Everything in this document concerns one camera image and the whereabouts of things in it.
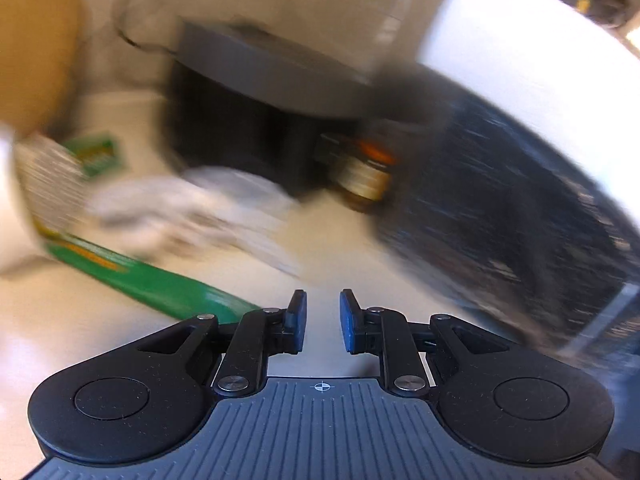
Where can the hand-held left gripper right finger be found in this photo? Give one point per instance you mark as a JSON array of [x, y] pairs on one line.
[[348, 321]]

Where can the green cardboard box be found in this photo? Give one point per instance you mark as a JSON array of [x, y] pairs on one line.
[[150, 285]]

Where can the black speckled wrapped object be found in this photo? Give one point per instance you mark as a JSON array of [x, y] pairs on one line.
[[500, 210]]

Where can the clear plastic bag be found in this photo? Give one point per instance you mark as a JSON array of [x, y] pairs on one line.
[[200, 210]]

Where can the wooden cutting board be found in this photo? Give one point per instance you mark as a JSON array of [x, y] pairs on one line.
[[35, 50]]

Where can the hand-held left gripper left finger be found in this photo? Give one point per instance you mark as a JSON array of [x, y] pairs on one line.
[[299, 321]]

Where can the brown jar with orange lid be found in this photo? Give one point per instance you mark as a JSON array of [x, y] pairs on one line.
[[362, 180]]

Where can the black kitchen appliance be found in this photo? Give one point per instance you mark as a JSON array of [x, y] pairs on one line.
[[250, 105]]

